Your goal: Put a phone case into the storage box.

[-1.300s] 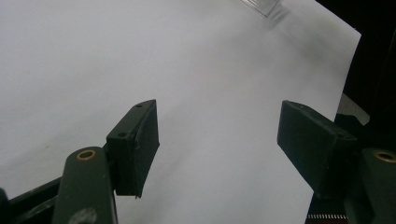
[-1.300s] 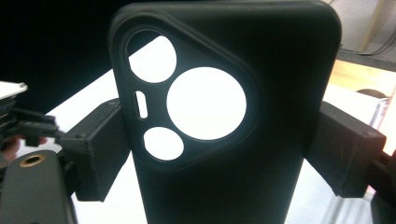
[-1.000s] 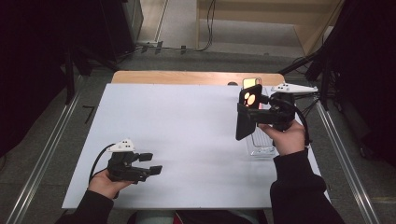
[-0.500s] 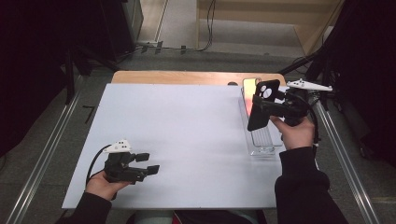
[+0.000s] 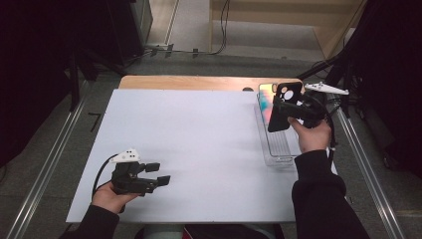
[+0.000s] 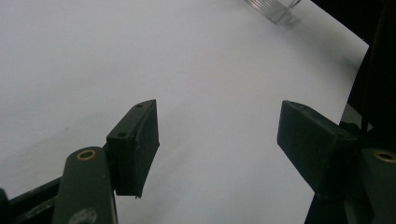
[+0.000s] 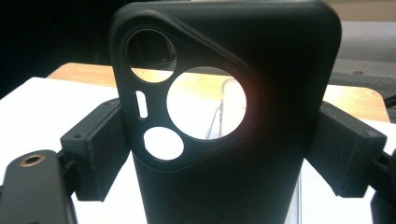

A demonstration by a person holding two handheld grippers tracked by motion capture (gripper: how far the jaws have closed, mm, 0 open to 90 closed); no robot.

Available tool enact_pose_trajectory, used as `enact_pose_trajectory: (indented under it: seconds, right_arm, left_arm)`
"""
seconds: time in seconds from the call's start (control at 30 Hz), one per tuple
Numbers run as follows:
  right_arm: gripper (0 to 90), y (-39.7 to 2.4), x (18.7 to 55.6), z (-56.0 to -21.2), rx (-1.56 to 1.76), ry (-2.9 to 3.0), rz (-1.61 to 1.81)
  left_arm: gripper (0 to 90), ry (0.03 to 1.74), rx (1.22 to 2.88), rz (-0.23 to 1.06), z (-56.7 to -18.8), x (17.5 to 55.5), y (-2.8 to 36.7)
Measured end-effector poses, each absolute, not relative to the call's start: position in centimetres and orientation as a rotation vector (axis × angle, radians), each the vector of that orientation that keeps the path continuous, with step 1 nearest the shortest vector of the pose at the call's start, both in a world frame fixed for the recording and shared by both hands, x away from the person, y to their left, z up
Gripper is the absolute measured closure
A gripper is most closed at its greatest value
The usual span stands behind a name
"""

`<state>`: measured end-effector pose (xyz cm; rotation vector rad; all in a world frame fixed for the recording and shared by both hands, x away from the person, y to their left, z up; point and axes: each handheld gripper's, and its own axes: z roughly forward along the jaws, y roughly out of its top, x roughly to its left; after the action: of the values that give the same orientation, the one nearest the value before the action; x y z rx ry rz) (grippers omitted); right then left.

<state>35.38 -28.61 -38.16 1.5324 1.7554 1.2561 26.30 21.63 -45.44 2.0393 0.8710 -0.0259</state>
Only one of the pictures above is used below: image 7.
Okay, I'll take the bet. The black floor cable bundle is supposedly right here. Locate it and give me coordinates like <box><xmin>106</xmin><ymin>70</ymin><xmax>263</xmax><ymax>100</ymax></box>
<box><xmin>383</xmin><ymin>93</ymin><xmax>396</xmax><ymax>109</ymax></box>

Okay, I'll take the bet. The wooden table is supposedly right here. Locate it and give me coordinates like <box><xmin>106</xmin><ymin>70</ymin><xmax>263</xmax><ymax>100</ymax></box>
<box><xmin>46</xmin><ymin>62</ymin><xmax>391</xmax><ymax>123</ymax></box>

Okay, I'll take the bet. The black phone case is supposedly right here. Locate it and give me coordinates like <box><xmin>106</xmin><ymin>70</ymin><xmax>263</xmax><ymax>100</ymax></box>
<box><xmin>108</xmin><ymin>0</ymin><xmax>343</xmax><ymax>224</ymax></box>

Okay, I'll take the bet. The black curtain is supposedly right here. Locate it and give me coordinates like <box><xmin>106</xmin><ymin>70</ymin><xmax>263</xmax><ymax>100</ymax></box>
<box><xmin>0</xmin><ymin>0</ymin><xmax>125</xmax><ymax>101</ymax></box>

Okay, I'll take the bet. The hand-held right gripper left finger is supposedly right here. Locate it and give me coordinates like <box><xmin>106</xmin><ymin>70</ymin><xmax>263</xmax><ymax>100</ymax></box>
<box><xmin>60</xmin><ymin>98</ymin><xmax>132</xmax><ymax>203</ymax></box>

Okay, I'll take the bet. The white board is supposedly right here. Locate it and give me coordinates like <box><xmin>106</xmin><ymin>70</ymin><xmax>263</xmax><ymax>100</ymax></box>
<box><xmin>0</xmin><ymin>77</ymin><xmax>396</xmax><ymax>224</ymax></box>

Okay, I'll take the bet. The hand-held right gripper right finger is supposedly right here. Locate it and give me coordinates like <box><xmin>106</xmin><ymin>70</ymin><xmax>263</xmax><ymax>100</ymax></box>
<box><xmin>306</xmin><ymin>101</ymin><xmax>388</xmax><ymax>199</ymax></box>

